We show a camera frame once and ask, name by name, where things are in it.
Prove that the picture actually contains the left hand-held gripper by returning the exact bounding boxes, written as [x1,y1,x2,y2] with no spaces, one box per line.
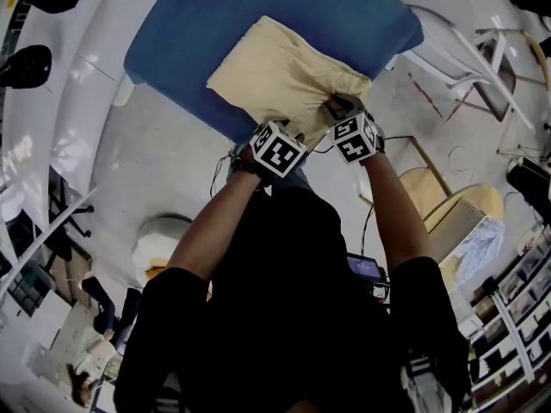
[249,118,307,179]

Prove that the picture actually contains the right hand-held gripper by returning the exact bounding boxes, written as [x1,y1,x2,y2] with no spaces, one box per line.
[323,94,387,165]

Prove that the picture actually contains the pale yellow garment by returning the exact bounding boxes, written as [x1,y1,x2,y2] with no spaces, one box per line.
[205,15,374,150]

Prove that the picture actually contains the person's right forearm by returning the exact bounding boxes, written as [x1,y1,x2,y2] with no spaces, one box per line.
[365,152,431,270]

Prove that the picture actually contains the person's left forearm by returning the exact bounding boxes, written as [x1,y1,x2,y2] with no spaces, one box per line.
[165,172,263,283]

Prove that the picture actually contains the white lounge chair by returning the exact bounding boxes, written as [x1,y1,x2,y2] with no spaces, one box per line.
[393,0,537,135]

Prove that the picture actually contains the blue padded mat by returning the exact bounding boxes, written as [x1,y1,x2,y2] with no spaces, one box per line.
[123,0,425,144]

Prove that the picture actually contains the small black monitor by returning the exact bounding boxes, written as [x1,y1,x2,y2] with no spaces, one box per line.
[346,251,387,286]

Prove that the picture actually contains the beige plastic basket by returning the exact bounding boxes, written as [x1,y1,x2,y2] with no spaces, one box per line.
[438,200,507,292]

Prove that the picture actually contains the white round stool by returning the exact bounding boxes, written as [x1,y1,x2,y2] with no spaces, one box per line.
[131,215,195,283]

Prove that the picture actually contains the pale crumpled clothes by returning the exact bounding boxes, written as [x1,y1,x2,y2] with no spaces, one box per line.
[455,218,505,283]

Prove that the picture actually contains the person's black-clothed body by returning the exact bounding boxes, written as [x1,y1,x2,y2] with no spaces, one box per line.
[114,182,473,413]

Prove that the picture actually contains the black swivel chair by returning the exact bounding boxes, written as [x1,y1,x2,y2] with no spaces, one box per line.
[42,165,96,262]

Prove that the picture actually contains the white low shelf unit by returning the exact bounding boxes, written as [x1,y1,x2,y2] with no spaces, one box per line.
[455,225,551,395]

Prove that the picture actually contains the black cap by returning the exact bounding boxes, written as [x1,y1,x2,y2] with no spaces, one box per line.
[0,44,53,89]

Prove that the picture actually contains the person's right striped shoe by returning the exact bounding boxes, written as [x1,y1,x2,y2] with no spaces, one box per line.
[402,354,453,413]

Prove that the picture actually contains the person's striped shoe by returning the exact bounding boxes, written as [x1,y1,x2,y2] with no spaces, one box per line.
[402,354,453,413]
[154,372,182,413]

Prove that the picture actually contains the person's left striped shoe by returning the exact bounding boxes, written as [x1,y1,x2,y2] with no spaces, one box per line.
[154,372,182,413]

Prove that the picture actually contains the black bead bracelet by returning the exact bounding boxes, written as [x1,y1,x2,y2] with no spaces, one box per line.
[232,148,272,188]

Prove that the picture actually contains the thin black cable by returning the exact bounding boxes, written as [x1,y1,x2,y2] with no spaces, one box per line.
[209,152,236,197]
[312,134,417,257]

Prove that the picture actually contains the white frame chair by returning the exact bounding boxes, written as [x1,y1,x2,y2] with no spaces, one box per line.
[445,28,548,124]

